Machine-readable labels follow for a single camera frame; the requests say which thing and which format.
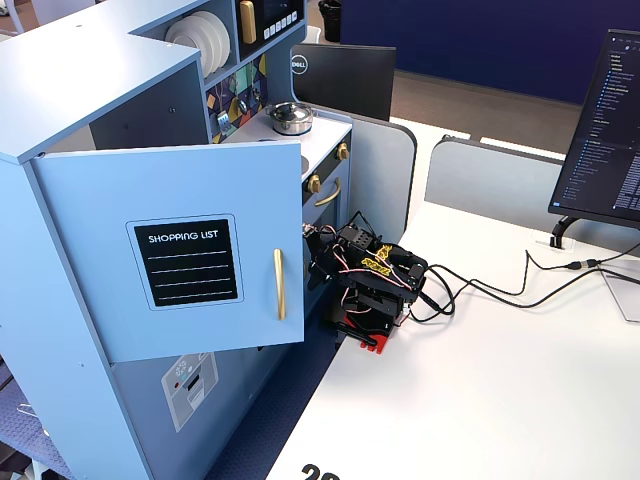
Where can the lit computer monitor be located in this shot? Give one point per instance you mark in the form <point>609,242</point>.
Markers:
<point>610,130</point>

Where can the blue toy kitchen cabinet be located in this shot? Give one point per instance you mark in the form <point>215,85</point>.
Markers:
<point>75,75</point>

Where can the dark blue room divider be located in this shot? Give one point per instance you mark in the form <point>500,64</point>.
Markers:
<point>475,40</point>

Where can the red arm base clamp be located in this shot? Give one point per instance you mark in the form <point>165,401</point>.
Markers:
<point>376,344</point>

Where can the white toy plate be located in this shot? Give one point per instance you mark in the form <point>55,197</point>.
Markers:
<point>223,47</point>
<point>202,37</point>
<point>179,36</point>

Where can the gold stove knob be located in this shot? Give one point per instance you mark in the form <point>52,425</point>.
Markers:
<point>314,183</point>
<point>343,151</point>

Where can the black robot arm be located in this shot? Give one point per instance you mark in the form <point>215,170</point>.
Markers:
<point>380,270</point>

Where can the silver toy ladle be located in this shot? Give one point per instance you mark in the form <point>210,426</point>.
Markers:
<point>243,106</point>

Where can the blue shopping list cabinet door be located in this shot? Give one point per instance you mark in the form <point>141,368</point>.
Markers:
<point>200,180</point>

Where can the black trash bin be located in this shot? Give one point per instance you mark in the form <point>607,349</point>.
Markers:
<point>330,20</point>

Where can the gray flat stand plate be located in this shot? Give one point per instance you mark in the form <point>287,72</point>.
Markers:
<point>625,295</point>

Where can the silver toy pot with lid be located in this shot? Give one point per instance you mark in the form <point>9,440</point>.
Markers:
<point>289,117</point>

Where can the silver toy spatula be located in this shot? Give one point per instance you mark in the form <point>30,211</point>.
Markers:
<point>224,122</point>

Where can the black Dell monitor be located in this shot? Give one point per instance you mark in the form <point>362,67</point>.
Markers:
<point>345,80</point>

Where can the gray desk partition panel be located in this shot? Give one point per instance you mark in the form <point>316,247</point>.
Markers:
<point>490,180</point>
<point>385,170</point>

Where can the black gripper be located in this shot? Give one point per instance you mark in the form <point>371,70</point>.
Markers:
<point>317,261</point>

